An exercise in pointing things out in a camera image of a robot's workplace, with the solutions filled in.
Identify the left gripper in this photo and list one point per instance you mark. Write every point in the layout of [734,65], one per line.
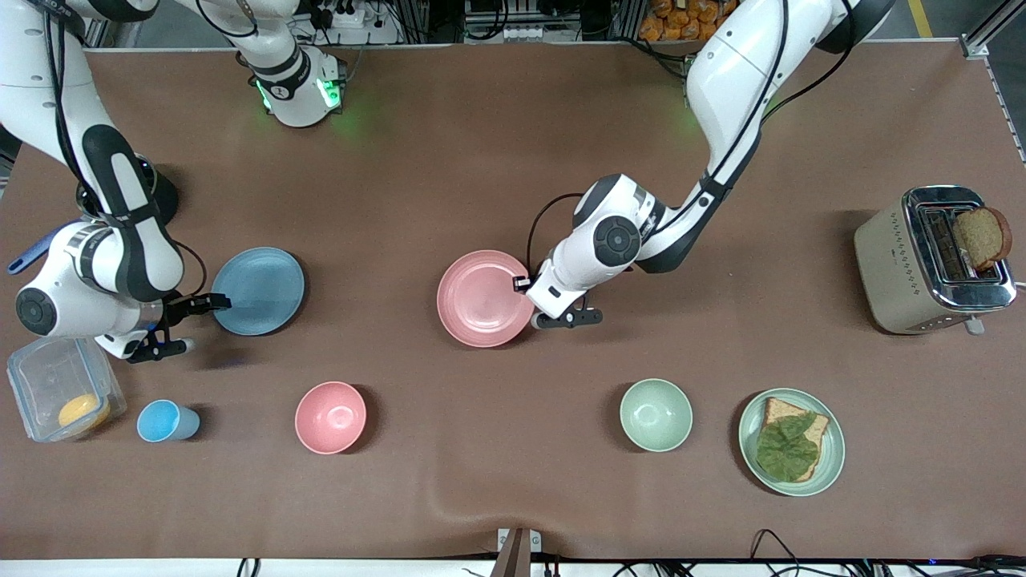
[523,283]

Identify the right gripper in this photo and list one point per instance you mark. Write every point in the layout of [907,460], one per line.
[178,308]

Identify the pink plate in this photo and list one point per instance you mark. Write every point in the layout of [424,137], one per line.
[481,298]

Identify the blue plate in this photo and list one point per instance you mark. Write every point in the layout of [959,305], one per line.
[260,291]

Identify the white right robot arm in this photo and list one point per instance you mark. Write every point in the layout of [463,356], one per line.
[128,240]

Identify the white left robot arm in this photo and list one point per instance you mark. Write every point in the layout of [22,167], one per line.
[729,72]

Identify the blue cup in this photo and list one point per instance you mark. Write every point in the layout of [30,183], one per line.
[160,421]

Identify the orange round food piece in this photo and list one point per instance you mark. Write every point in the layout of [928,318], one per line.
[83,413]

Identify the brown table cloth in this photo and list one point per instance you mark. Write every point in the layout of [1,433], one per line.
[449,144]

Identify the clear plastic container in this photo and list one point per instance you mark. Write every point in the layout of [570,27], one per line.
[48,377]

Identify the pink bowl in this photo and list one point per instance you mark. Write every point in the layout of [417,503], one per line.
[330,417]

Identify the green bowl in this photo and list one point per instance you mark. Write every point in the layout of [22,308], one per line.
[656,415]

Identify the toast slice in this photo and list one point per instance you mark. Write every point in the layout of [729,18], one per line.
[774,412]

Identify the orange snack bags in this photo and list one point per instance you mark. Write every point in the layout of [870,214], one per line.
[681,20]

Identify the white power strip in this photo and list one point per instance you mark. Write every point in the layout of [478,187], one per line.
[353,18]

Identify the green lettuce leaf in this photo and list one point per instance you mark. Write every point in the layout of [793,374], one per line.
[789,453]

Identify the green plate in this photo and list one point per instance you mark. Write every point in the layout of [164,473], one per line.
[834,449]

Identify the beige and chrome toaster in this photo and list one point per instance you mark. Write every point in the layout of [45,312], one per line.
[890,272]

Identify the brown bread slice in toaster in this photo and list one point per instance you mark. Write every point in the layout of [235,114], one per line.
[979,236]

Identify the aluminium frame profile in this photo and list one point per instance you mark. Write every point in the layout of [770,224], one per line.
[990,32]

